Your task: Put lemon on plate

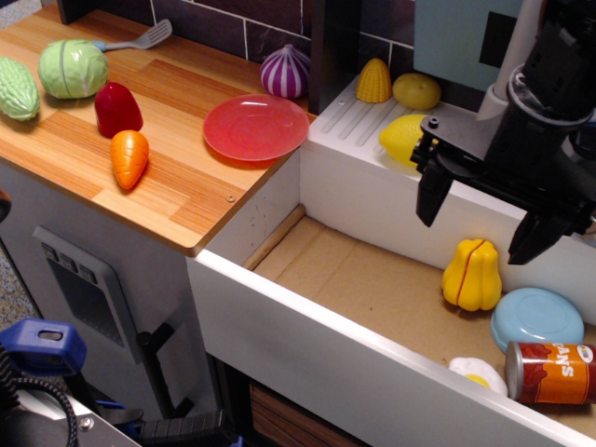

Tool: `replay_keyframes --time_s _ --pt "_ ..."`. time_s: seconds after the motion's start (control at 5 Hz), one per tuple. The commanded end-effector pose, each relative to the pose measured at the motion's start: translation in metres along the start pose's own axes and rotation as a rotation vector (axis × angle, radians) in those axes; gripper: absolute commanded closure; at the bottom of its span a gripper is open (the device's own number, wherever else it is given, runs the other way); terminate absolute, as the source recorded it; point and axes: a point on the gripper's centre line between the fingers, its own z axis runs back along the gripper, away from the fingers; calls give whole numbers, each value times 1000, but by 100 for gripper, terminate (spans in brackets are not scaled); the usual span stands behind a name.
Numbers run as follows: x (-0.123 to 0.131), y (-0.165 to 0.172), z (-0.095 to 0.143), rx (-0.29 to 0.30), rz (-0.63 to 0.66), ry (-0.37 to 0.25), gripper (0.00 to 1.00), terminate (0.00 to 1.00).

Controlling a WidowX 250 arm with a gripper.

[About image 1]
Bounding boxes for yellow toy lemon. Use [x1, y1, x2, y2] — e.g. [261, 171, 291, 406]
[379, 114, 427, 168]

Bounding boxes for toy fried egg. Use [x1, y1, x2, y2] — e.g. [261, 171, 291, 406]
[448, 358, 508, 397]

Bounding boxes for green toy bitter gourd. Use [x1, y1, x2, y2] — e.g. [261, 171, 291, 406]
[1, 57, 40, 121]

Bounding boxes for yellow toy potato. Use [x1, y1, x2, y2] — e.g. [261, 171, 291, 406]
[392, 73, 441, 111]

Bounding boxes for red plastic plate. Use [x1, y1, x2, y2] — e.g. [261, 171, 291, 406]
[203, 94, 310, 162]

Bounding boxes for orange toy beans can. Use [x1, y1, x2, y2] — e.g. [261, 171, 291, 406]
[506, 342, 595, 405]

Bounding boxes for yellow toy corn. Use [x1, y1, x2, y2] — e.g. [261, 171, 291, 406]
[355, 58, 392, 103]

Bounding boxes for grey toy oven door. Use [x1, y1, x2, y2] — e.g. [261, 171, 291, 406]
[33, 225, 141, 364]

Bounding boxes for orange toy carrot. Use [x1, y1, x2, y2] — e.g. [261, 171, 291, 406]
[110, 130, 150, 190]

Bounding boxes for grey toy spatula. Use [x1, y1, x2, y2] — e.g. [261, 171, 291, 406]
[92, 19, 173, 52]

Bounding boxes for blue clamp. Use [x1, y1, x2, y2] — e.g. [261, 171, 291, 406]
[1, 318, 88, 376]

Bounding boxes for green toy cabbage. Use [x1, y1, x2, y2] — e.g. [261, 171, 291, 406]
[37, 39, 109, 100]

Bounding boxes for white toy sink basin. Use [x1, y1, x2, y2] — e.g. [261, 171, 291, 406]
[187, 87, 595, 446]

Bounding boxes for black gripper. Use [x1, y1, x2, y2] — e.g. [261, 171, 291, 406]
[412, 116, 595, 265]

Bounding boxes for red toy pepper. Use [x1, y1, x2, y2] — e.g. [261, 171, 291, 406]
[94, 82, 143, 138]

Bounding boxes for yellow toy squash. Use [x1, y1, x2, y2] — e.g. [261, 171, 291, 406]
[441, 238, 502, 312]

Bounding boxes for purple striped toy onion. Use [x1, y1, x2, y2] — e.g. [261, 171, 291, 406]
[260, 45, 310, 99]

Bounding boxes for light blue toy bowl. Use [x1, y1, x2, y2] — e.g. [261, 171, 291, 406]
[490, 288, 585, 353]

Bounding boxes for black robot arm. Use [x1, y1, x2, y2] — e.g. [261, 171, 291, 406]
[411, 1, 595, 264]

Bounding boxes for black oven door handle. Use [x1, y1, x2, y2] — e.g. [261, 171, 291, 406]
[135, 322, 194, 419]

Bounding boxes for grey toy faucet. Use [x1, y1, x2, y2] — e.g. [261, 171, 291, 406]
[476, 0, 544, 120]

